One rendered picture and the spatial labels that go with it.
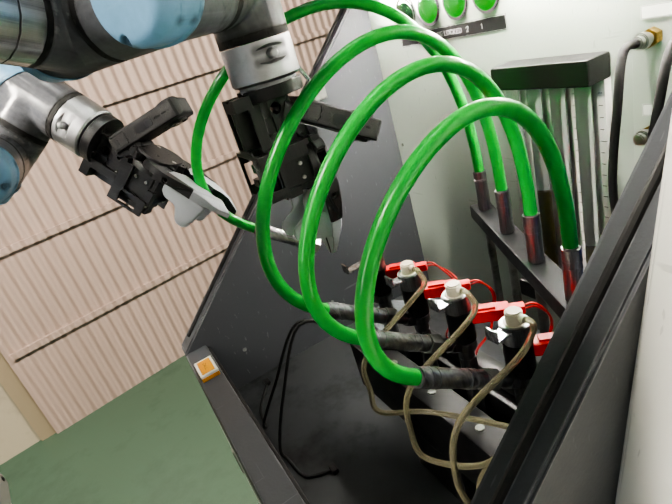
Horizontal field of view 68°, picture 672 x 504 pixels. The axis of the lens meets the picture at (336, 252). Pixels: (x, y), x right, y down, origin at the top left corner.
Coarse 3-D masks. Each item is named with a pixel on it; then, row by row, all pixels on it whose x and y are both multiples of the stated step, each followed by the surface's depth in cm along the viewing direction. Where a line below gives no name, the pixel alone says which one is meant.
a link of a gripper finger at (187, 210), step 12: (192, 180) 66; (168, 192) 65; (192, 192) 64; (204, 192) 65; (180, 204) 65; (192, 204) 65; (204, 204) 64; (216, 204) 65; (180, 216) 66; (192, 216) 66; (228, 216) 66
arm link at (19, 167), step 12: (0, 144) 57; (0, 156) 53; (12, 156) 57; (0, 168) 53; (12, 168) 55; (24, 168) 63; (0, 180) 53; (12, 180) 55; (0, 192) 54; (12, 192) 58
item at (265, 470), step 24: (192, 360) 87; (216, 360) 85; (216, 384) 78; (216, 408) 73; (240, 408) 71; (240, 432) 67; (264, 432) 66; (240, 456) 63; (264, 456) 62; (264, 480) 58; (288, 480) 57
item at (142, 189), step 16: (96, 128) 64; (112, 128) 67; (80, 144) 65; (96, 144) 66; (144, 144) 66; (96, 160) 67; (112, 160) 67; (128, 160) 64; (160, 160) 65; (176, 160) 68; (96, 176) 69; (112, 176) 67; (128, 176) 65; (144, 176) 65; (112, 192) 66; (128, 192) 65; (144, 192) 66; (160, 192) 69; (128, 208) 66; (144, 208) 67
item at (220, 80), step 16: (320, 0) 59; (336, 0) 59; (352, 0) 59; (368, 0) 60; (288, 16) 59; (304, 16) 60; (384, 16) 61; (400, 16) 61; (224, 80) 61; (448, 80) 64; (208, 96) 62; (464, 96) 66; (208, 112) 62; (464, 128) 68; (192, 144) 64; (192, 160) 64; (480, 160) 69; (480, 176) 70; (240, 224) 68
